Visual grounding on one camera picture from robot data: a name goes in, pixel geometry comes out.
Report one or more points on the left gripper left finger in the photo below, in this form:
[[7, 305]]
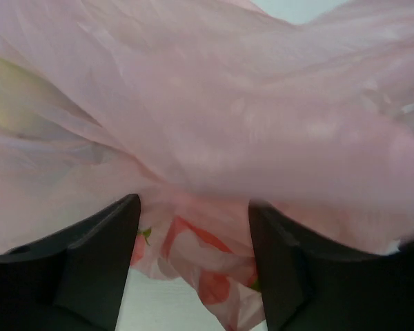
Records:
[[73, 279]]

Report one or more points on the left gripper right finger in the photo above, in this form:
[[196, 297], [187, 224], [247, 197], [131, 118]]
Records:
[[309, 282]]

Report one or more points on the pink plastic bag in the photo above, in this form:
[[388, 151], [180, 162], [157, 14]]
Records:
[[200, 107]]

